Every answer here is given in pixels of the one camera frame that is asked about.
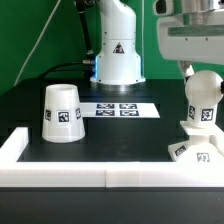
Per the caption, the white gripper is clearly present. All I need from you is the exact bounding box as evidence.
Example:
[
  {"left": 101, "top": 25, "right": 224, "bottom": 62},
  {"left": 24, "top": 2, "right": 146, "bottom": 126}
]
[{"left": 157, "top": 14, "right": 224, "bottom": 94}]

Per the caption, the white lamp bulb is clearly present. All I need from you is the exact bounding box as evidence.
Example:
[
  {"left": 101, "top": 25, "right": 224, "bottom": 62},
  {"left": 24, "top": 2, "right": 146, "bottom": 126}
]
[{"left": 185, "top": 70, "right": 223, "bottom": 128}]

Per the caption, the white lamp base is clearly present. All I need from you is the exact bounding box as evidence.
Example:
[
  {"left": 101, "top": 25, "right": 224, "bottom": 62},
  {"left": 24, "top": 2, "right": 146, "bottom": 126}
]
[{"left": 168, "top": 121, "right": 224, "bottom": 163}]

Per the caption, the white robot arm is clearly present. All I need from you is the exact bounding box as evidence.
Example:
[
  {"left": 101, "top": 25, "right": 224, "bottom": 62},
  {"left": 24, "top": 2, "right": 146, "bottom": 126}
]
[{"left": 90, "top": 0, "right": 224, "bottom": 92}]

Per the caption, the white lamp shade cone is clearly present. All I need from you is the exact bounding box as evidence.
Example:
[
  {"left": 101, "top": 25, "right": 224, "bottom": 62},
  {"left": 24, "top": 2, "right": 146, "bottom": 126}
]
[{"left": 42, "top": 84, "right": 85, "bottom": 143}]

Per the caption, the white marker sheet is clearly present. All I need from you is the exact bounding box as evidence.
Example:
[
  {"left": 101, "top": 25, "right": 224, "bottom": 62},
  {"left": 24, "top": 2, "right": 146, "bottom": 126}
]
[{"left": 80, "top": 102, "right": 160, "bottom": 119}]

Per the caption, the white U-shaped border fence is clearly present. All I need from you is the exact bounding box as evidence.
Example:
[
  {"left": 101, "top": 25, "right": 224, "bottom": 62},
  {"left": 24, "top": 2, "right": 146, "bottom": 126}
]
[{"left": 0, "top": 127, "right": 224, "bottom": 188}]

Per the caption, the black cable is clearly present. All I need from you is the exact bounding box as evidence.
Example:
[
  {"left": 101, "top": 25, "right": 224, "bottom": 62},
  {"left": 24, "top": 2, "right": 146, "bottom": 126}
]
[{"left": 39, "top": 0, "right": 98, "bottom": 80}]

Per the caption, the white cable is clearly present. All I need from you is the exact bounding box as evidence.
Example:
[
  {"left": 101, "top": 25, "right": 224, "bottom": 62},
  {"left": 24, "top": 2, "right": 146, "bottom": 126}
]
[{"left": 13, "top": 0, "right": 63, "bottom": 86}]

